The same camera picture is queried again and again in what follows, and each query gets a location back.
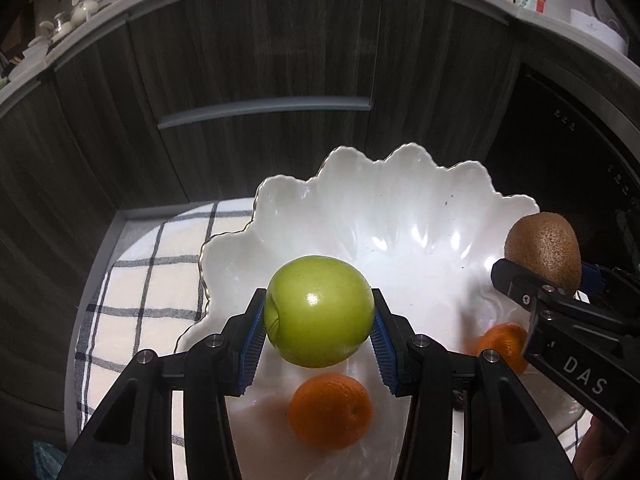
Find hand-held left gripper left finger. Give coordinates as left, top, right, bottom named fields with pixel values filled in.
left=56, top=287, right=268, bottom=480

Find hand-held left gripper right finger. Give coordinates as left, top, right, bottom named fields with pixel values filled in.
left=370, top=287, right=581, bottom=480

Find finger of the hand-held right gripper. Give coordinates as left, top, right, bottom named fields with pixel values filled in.
left=580, top=262, right=640, bottom=321
left=491, top=259, right=556, bottom=311

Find brown kiwi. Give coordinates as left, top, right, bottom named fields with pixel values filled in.
left=503, top=212, right=583, bottom=296

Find small orange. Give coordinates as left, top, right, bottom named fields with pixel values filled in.
left=475, top=322, right=531, bottom=376

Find green apple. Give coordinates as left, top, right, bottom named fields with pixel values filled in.
left=263, top=255, right=376, bottom=368

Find large orange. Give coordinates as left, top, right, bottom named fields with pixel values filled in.
left=288, top=372, right=374, bottom=451

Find white scalloped bowl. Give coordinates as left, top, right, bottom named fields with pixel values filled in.
left=172, top=142, right=586, bottom=480

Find person's right hand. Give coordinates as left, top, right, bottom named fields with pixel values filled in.
left=572, top=412, right=640, bottom=480

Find black dishwasher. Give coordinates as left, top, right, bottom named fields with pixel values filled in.
left=487, top=62, right=640, bottom=281

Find blue plastic bag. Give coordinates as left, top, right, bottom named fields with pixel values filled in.
left=32, top=440, right=68, bottom=480

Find white box appliance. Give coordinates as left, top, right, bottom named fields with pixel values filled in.
left=570, top=7, right=630, bottom=53

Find dark wood base cabinets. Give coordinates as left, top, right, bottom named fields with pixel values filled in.
left=0, top=0, right=526, bottom=441

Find white teapot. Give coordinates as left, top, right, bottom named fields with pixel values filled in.
left=70, top=0, right=100, bottom=26

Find grey drawer handle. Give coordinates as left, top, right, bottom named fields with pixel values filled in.
left=156, top=95, right=374, bottom=131

